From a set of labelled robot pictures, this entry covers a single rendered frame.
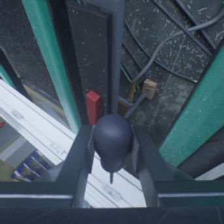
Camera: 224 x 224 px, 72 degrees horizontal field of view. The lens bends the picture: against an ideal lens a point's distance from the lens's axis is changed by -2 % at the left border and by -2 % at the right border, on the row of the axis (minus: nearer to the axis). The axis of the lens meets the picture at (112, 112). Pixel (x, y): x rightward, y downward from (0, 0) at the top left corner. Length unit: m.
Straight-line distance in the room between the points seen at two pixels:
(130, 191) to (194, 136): 0.27
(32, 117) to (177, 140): 0.45
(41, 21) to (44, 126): 0.35
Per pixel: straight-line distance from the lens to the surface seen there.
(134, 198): 0.42
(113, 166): 0.18
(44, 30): 0.24
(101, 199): 0.83
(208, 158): 0.23
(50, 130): 0.50
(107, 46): 0.57
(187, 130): 0.18
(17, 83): 0.67
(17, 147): 9.82
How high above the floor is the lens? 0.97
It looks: 29 degrees down
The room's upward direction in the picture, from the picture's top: 138 degrees counter-clockwise
